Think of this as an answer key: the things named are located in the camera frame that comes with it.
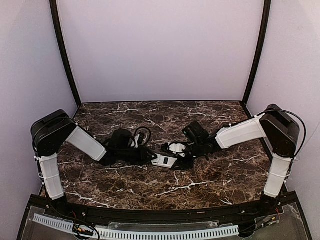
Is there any white and red remote control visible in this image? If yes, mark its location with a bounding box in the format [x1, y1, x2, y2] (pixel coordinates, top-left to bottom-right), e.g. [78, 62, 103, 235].
[151, 154, 178, 169]

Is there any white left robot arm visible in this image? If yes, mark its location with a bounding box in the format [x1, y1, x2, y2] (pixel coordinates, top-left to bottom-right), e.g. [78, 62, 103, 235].
[30, 109, 158, 201]

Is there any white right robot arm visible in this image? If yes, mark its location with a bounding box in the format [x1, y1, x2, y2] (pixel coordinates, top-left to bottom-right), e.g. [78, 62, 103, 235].
[168, 104, 300, 198]

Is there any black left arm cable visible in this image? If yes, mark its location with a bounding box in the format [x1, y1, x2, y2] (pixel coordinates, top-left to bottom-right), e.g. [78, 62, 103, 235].
[133, 126, 153, 146]

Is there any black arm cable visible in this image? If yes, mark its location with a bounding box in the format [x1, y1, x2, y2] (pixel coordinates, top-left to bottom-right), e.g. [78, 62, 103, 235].
[133, 126, 153, 146]
[264, 109, 307, 161]

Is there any white slotted cable duct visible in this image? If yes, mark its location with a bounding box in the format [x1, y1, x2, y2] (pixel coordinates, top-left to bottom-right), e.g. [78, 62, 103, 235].
[33, 213, 240, 240]

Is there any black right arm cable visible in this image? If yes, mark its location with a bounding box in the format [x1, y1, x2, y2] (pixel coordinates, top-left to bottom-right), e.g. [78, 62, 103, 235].
[264, 109, 307, 161]

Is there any black right corner post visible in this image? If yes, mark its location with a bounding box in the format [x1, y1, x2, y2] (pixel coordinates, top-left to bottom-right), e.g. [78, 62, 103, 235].
[242, 0, 272, 106]

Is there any black corner post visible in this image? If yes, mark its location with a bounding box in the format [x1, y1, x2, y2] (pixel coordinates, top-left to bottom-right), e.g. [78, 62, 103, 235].
[242, 0, 272, 106]
[49, 0, 82, 108]

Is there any black left corner post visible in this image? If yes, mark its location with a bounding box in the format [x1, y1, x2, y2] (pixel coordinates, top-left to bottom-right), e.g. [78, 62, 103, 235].
[49, 0, 82, 108]

